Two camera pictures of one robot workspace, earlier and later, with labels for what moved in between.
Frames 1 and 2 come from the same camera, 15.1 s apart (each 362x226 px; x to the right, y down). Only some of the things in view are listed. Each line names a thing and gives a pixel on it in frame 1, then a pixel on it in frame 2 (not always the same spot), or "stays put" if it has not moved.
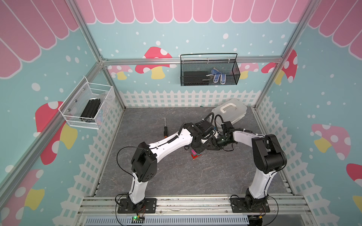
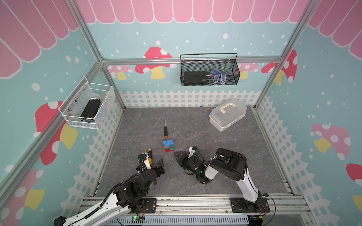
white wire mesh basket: [86, 106] stays put
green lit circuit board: [136, 220] stays put
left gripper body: [199, 147] → [139, 170]
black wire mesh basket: [209, 72] stays put
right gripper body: [219, 142] → [186, 165]
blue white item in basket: [217, 73] stays put
